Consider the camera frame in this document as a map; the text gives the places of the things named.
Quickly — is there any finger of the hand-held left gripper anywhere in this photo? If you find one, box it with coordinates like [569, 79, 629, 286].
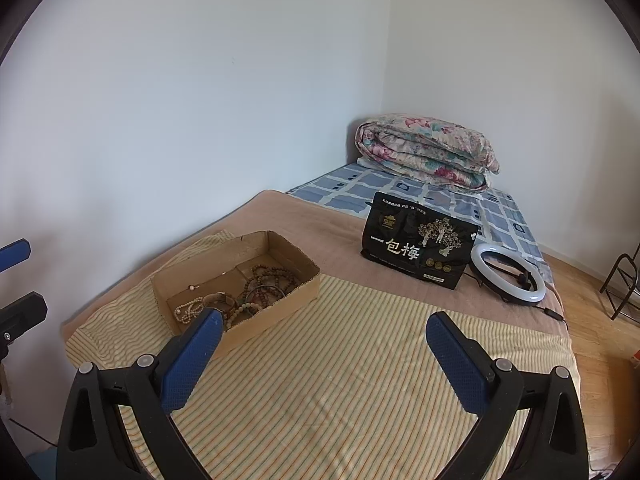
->
[0, 239, 32, 272]
[0, 292, 48, 346]

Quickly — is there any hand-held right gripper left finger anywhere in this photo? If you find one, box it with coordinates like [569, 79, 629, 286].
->
[56, 308, 224, 480]

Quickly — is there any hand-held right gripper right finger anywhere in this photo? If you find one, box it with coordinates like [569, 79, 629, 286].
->
[426, 311, 590, 480]

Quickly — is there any cream bead bracelet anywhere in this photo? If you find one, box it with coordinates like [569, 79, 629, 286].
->
[172, 297, 206, 325]

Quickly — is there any blue bangle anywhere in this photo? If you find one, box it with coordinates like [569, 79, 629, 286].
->
[244, 284, 287, 313]

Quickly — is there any cardboard box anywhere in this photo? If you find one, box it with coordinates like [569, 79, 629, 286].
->
[151, 230, 322, 361]

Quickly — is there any brown wooden bead necklace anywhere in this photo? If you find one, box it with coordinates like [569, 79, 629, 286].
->
[220, 264, 297, 328]

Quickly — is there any striped cloth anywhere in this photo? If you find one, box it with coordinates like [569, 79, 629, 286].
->
[61, 230, 581, 480]

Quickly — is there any black snack bag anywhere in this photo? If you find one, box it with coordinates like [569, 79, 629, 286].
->
[359, 191, 480, 291]

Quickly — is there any beige blanket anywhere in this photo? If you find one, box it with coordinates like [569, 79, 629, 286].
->
[60, 189, 573, 356]

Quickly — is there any black metal rack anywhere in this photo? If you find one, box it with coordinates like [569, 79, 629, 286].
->
[599, 242, 640, 321]

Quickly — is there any blue checked bed sheet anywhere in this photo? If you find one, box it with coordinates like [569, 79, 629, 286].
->
[285, 162, 553, 281]

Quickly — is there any floral quilt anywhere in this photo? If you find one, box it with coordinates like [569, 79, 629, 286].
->
[355, 113, 501, 193]

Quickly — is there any white ring light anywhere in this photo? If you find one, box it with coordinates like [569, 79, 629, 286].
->
[468, 244, 547, 308]

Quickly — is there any ring light cable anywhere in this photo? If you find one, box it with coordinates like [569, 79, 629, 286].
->
[462, 270, 563, 322]

